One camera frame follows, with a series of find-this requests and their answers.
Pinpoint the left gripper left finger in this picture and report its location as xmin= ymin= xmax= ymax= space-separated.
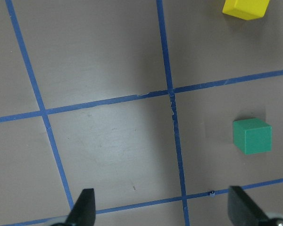
xmin=64 ymin=188 xmax=96 ymax=226

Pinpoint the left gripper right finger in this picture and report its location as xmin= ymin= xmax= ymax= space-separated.
xmin=227 ymin=186 xmax=274 ymax=226

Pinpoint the green wooden block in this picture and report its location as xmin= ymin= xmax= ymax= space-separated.
xmin=233 ymin=118 xmax=273 ymax=155

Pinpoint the yellow wooden block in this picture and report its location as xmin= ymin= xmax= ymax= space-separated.
xmin=222 ymin=0 xmax=270 ymax=21

